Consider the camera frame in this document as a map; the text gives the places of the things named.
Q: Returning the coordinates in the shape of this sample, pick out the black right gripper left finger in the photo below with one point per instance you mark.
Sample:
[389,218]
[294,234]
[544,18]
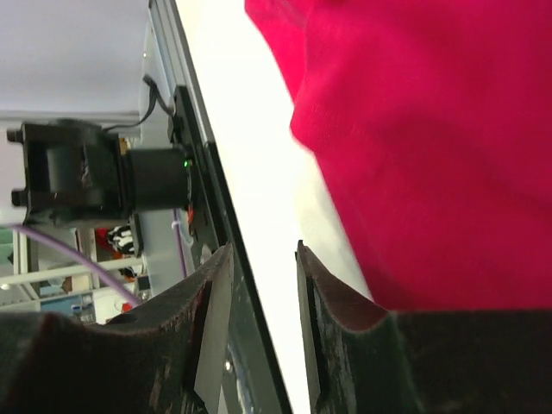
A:
[164,356]

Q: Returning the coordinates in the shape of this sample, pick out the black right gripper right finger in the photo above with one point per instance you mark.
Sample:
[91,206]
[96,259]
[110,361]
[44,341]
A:
[361,358]

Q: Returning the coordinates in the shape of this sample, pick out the crimson pink t-shirt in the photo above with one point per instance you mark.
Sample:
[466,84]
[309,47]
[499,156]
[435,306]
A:
[431,124]

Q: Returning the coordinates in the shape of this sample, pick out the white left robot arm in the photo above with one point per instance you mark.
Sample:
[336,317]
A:
[70,172]

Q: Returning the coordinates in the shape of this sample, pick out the aluminium extrusion rail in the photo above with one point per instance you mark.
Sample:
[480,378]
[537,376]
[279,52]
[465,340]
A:
[169,62]

